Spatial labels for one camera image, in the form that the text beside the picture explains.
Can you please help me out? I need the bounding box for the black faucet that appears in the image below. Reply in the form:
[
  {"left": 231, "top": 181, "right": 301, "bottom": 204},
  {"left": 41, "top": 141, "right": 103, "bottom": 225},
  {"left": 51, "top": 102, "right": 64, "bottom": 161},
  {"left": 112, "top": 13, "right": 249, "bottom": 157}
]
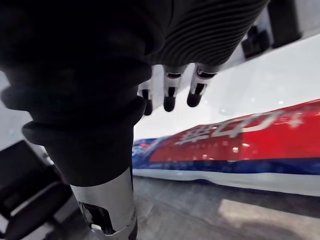
[{"left": 266, "top": 0, "right": 303, "bottom": 50}]

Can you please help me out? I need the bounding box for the red blue toothpaste tube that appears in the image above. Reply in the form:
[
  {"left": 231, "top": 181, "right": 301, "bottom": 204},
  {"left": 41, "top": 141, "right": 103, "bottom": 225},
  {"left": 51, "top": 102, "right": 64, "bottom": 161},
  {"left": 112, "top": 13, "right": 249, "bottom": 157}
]
[{"left": 131, "top": 98, "right": 320, "bottom": 197}]

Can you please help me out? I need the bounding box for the grey marble vanity counter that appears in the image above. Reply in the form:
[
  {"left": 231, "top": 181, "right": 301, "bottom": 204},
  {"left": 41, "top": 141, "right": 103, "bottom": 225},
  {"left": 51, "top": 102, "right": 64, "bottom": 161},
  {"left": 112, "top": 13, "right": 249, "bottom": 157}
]
[{"left": 131, "top": 173, "right": 320, "bottom": 240}]

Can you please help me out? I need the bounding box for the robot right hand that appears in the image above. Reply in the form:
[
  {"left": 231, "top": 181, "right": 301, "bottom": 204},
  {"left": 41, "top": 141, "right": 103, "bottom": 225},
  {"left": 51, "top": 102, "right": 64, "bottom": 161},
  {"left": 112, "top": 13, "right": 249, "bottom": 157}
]
[{"left": 0, "top": 0, "right": 266, "bottom": 240}]

